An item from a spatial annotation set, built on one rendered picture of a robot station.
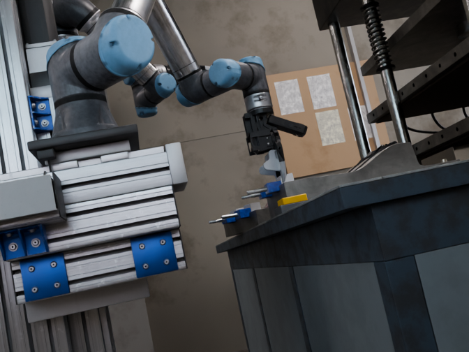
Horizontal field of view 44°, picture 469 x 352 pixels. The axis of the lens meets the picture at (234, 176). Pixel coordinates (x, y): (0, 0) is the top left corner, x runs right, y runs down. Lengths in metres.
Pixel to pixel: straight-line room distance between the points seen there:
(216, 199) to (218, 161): 0.32
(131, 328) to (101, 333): 2.49
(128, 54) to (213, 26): 3.99
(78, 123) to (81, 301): 0.40
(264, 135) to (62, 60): 0.58
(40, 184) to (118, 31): 0.34
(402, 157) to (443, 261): 0.70
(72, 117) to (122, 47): 0.19
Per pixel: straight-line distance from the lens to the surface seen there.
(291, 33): 5.30
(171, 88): 1.96
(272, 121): 1.61
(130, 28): 1.24
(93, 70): 1.26
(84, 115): 1.28
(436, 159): 2.45
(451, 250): 0.98
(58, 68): 1.33
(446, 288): 0.97
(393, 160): 1.62
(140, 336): 3.95
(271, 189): 1.58
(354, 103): 3.03
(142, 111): 2.07
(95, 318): 1.48
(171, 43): 1.61
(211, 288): 4.74
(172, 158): 1.25
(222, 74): 1.53
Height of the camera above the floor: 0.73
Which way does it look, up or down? 8 degrees up
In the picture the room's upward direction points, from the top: 12 degrees counter-clockwise
